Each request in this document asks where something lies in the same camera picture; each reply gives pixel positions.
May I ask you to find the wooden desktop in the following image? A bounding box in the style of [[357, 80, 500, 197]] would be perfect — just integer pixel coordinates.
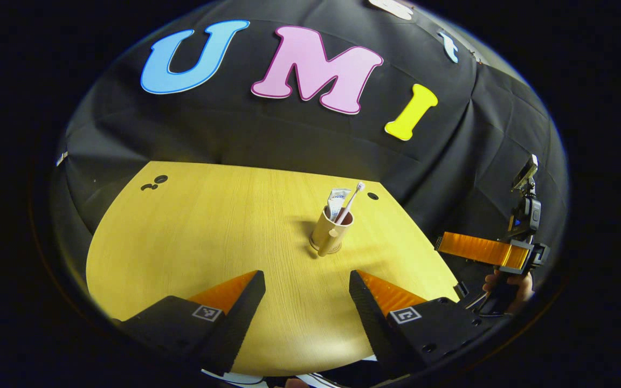
[[85, 161, 461, 378]]

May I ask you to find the person's white clothing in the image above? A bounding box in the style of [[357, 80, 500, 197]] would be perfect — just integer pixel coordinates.
[[201, 369, 343, 388]]

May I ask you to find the beige cup with wooden handle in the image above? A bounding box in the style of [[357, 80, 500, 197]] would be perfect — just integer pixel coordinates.
[[309, 206, 354, 257]]

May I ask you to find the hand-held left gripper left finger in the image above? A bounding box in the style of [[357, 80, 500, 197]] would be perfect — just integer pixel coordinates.
[[114, 270, 266, 376]]

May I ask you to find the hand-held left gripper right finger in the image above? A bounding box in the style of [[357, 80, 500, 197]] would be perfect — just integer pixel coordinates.
[[349, 270, 500, 376]]

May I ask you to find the white toothpaste tube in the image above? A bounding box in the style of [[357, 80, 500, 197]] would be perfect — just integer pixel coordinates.
[[328, 188, 352, 221]]

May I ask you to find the black backdrop cloth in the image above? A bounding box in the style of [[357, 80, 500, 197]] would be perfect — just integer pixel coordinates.
[[52, 0, 569, 294]]

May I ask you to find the white toothbrush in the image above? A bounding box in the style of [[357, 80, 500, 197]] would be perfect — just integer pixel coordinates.
[[335, 181, 366, 224]]

